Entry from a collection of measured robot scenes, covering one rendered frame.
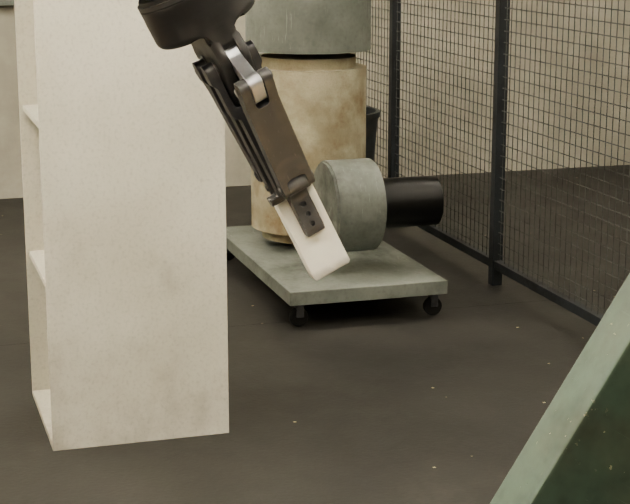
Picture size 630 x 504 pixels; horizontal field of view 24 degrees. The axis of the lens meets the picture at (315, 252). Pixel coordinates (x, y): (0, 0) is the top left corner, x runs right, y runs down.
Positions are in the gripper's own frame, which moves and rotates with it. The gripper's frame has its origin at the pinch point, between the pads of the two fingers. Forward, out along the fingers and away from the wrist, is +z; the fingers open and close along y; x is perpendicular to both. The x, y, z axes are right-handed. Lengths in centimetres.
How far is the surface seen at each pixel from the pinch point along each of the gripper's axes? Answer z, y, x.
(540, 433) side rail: 31.7, 11.9, -12.4
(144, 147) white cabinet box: 72, 346, -25
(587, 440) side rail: 32.0, 7.4, -14.7
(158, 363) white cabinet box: 136, 345, 4
